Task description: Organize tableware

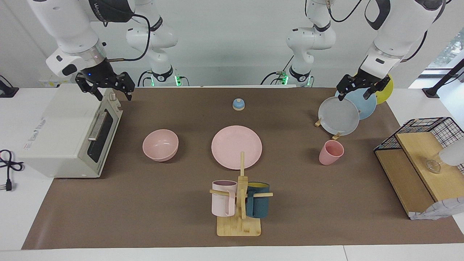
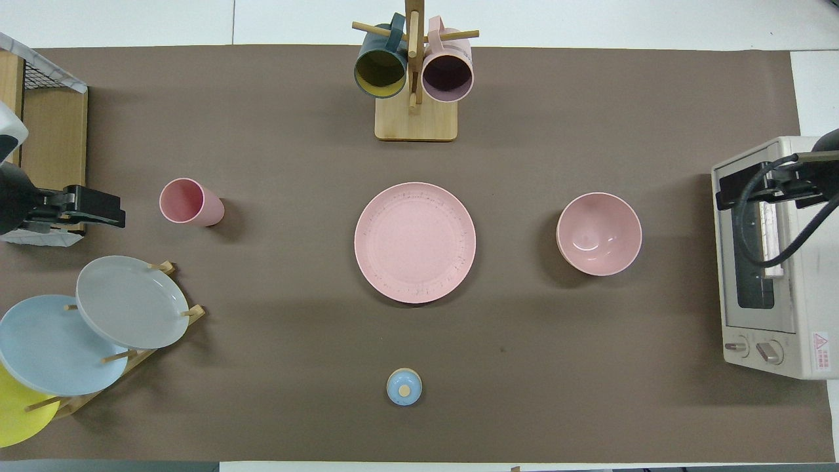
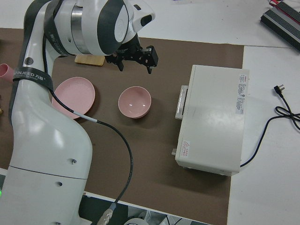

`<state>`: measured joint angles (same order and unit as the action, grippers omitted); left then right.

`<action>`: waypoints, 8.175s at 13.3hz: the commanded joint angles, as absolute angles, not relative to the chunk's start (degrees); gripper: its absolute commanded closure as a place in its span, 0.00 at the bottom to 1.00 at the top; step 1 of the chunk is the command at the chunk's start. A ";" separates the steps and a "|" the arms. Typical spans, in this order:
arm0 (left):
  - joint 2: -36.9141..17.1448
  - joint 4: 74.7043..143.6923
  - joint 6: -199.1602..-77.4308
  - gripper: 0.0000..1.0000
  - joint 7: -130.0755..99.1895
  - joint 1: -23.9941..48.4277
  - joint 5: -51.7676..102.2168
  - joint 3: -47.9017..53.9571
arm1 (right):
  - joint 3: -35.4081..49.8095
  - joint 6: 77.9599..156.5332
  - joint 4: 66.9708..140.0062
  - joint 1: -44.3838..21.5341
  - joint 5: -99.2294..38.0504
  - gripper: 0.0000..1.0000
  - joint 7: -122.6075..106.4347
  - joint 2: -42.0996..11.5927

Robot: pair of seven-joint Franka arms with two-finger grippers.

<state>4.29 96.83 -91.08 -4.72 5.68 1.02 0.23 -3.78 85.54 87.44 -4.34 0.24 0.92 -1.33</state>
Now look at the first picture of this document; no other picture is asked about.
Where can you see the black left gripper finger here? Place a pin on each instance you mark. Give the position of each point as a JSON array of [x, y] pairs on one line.
[[347, 86], [375, 88]]

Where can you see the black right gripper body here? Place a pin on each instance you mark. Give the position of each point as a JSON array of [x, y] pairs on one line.
[[99, 74]]

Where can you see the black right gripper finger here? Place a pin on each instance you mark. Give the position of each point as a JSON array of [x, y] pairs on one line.
[[127, 84], [87, 87]]

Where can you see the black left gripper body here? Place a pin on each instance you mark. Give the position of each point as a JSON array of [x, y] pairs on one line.
[[366, 80]]

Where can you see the pink bowl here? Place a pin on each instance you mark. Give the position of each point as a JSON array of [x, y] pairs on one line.
[[160, 145]]

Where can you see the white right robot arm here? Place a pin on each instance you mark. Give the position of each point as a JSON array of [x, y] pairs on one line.
[[72, 29]]

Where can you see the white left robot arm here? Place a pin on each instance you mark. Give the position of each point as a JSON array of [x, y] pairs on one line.
[[395, 32]]

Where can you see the yellow plate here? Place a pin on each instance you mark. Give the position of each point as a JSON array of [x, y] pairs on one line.
[[386, 92]]

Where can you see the light blue plate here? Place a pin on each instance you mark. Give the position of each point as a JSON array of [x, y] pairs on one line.
[[364, 107]]

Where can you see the grey plate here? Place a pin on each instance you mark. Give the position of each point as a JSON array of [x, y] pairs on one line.
[[339, 116]]

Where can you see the white toaster oven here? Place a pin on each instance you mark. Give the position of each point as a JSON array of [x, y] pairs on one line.
[[61, 130]]

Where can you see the wooden plate rack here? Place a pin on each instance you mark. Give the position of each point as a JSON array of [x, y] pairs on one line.
[[337, 136]]

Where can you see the light wooden shelf board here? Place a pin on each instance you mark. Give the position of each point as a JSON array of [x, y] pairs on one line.
[[420, 152]]

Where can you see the window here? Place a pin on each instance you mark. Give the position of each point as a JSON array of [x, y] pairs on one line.
[[449, 47]]

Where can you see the brown wooden base board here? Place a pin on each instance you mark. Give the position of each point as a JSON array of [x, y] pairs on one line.
[[402, 177]]

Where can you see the clear glass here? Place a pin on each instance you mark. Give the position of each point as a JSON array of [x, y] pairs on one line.
[[433, 166]]

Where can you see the white frosted bottle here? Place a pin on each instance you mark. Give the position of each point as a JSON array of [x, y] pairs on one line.
[[453, 154]]

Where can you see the pink plate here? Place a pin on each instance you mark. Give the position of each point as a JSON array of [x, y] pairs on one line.
[[235, 146]]

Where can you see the brown table mat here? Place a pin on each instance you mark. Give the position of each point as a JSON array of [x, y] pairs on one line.
[[163, 210]]

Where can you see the white crumpled paper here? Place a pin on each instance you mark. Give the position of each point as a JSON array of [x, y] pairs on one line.
[[438, 209]]

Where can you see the dark teal mug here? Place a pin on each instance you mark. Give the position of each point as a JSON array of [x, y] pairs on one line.
[[258, 204]]

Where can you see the pink mug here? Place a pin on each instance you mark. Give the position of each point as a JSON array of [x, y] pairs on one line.
[[223, 199]]

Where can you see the wooden mug tree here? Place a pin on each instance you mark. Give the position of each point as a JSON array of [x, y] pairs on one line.
[[239, 224]]

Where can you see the black camera stand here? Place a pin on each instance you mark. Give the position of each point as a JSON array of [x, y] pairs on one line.
[[444, 79]]

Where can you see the black clamp mount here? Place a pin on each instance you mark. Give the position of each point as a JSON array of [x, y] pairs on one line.
[[8, 92]]

